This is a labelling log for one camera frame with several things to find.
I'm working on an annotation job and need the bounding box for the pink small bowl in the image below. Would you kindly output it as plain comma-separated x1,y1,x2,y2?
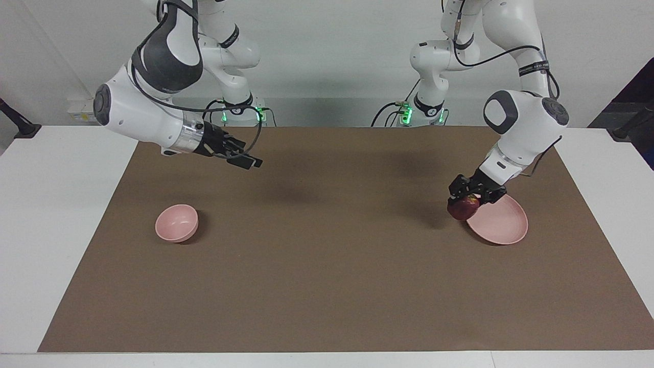
155,204,199,243

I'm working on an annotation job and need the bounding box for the white wall power strip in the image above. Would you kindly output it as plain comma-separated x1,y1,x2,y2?
68,100,101,123

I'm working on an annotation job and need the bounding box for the pink round plate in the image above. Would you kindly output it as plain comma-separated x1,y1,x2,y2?
466,194,529,245

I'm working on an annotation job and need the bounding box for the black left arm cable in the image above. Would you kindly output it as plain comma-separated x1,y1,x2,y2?
452,0,563,177

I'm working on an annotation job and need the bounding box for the brown table mat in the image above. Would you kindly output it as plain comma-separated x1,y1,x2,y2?
37,126,654,353

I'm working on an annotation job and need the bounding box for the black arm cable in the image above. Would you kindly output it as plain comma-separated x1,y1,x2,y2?
130,0,264,154
452,0,563,177

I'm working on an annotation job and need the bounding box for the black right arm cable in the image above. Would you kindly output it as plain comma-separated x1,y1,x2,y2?
130,0,264,154

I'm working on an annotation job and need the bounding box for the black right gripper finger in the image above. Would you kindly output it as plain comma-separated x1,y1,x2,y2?
225,134,252,154
225,152,264,170

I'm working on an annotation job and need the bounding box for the dark red apple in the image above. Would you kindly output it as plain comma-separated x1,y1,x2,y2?
447,196,481,221

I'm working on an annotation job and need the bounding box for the black clamp stand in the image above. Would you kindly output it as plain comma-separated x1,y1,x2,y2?
607,100,654,142
0,97,42,139

